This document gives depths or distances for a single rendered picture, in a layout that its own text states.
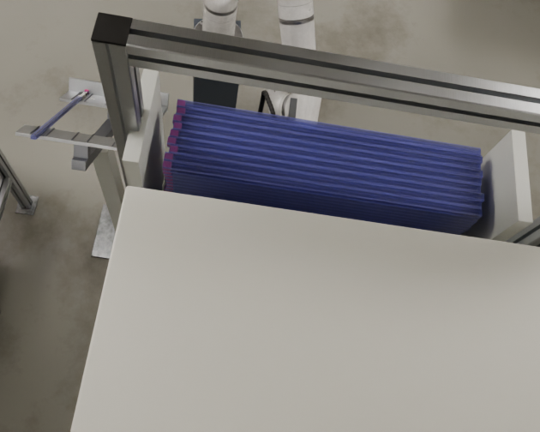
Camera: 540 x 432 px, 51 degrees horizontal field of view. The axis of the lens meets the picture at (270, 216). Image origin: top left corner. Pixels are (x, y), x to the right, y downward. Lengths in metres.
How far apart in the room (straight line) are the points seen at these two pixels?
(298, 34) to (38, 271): 1.61
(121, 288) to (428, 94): 0.45
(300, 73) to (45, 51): 2.56
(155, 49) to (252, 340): 0.37
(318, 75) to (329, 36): 2.61
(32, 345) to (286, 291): 1.90
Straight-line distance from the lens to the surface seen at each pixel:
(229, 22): 2.12
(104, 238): 2.61
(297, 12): 1.49
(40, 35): 3.24
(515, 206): 0.94
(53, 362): 2.52
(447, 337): 0.80
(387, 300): 0.78
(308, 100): 1.59
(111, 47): 0.72
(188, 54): 0.68
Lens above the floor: 2.44
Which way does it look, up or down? 66 degrees down
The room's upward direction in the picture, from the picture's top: 19 degrees clockwise
